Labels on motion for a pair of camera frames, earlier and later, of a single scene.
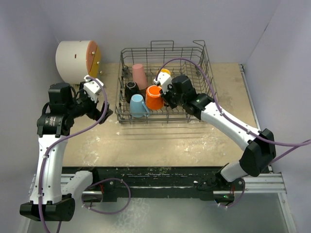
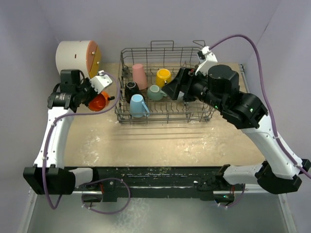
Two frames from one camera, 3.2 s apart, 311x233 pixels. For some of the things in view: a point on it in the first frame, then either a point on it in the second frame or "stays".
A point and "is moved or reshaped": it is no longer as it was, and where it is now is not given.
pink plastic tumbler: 139,76 stays
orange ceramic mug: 153,98 is moved or reshaped
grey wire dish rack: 139,100 stays
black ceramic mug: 131,88 stays
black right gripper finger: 168,98 to 173,89
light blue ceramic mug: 137,108 stays
